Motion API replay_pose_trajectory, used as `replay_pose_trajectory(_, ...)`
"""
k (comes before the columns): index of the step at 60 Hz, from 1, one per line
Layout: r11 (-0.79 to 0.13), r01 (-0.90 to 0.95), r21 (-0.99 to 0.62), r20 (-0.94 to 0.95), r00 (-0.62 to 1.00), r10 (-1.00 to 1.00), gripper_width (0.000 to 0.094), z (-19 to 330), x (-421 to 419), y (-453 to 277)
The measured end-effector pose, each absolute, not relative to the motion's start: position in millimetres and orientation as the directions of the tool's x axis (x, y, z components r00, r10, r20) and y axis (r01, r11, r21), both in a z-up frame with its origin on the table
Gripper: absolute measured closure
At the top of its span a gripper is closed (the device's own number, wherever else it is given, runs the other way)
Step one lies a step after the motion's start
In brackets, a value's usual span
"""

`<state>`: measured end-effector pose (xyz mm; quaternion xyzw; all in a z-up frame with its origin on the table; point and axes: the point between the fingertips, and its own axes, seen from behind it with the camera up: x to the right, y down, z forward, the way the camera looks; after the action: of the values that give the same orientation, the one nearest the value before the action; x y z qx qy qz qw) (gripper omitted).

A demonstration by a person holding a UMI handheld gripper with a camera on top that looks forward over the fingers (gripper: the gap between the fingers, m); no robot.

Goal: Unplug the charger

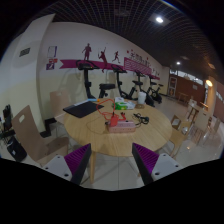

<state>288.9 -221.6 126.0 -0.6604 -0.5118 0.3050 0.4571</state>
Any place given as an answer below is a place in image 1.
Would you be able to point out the pink power strip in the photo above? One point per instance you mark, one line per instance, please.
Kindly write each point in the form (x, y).
(122, 127)

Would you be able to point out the red charger plug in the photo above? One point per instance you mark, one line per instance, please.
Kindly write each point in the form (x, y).
(113, 121)

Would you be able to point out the white paper roll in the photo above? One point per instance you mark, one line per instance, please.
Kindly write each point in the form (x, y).
(141, 98)

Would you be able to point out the black exercise bike left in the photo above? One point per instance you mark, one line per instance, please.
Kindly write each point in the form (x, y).
(86, 67)

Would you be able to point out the black laptop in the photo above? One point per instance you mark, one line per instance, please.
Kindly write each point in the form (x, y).
(83, 109)

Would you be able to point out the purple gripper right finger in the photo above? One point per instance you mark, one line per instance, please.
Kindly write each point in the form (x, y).
(153, 166)

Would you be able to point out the wooden chair right near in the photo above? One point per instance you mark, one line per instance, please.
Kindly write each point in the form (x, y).
(180, 131)

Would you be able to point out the black equipment at left wall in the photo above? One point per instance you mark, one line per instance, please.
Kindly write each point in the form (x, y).
(7, 135)

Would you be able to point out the wooden chair left near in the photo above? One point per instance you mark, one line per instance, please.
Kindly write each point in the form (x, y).
(40, 149)

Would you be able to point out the green tissue box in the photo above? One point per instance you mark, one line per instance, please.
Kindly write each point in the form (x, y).
(121, 106)

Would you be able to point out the wooden chair right far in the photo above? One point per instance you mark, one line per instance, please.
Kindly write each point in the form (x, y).
(200, 119)

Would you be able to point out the round wooden table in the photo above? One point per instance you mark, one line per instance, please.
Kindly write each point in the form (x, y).
(91, 129)

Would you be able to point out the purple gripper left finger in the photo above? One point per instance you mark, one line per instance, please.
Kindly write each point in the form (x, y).
(72, 166)

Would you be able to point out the wooden chair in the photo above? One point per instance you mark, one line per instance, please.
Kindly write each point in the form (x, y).
(200, 119)
(40, 149)
(180, 131)

